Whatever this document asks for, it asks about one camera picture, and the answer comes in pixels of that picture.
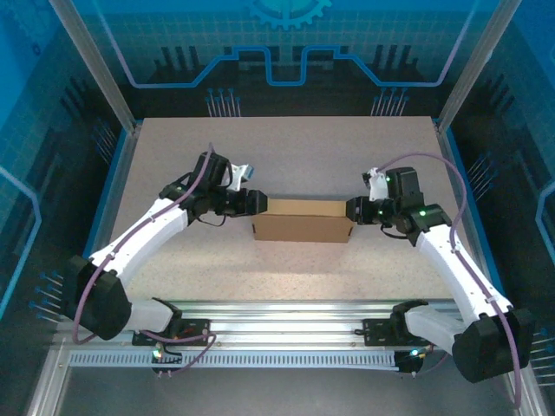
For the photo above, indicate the aluminium mounting rail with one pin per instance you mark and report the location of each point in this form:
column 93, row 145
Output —
column 260, row 340

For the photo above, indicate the grey metal panel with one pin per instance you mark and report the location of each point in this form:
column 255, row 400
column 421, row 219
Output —
column 282, row 392

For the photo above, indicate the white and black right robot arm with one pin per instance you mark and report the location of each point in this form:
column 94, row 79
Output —
column 490, row 346

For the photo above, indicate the small board green LED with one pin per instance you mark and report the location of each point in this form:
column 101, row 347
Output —
column 416, row 353
column 158, row 353

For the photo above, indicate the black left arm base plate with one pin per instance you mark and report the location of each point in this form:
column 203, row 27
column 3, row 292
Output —
column 199, row 331

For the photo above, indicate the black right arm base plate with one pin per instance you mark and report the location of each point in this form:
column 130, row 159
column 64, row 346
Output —
column 377, row 331

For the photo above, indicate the aluminium frame post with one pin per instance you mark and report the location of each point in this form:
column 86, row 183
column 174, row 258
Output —
column 474, row 65
column 102, row 73

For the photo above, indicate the aluminium side rail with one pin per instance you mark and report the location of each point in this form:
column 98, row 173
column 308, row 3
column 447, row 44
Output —
column 445, row 141
column 115, row 190

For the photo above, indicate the brown cardboard paper box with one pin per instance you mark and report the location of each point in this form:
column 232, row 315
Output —
column 303, row 227

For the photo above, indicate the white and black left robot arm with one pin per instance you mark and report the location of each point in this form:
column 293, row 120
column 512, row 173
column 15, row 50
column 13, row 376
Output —
column 139, row 242

